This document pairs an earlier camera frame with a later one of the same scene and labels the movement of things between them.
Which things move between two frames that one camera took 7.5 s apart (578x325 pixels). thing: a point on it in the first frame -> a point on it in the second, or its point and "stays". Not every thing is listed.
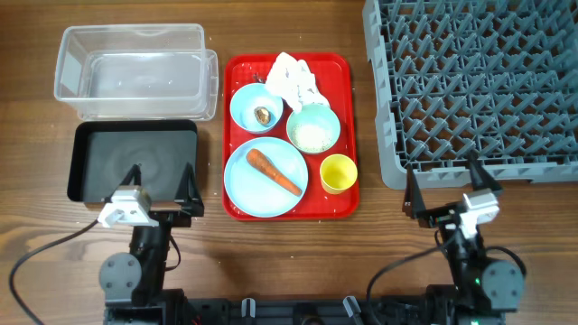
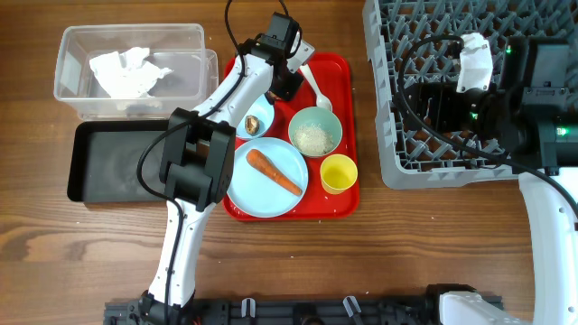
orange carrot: (263, 164) stays
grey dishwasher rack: (497, 78) stays
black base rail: (415, 311) stays
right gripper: (414, 209) -> (439, 95)
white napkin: (294, 82) -> (126, 74)
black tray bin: (102, 153) stays
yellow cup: (338, 172) stays
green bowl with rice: (316, 128) stays
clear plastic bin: (138, 72) stays
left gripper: (187, 196) -> (286, 92)
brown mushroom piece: (262, 115) -> (252, 125)
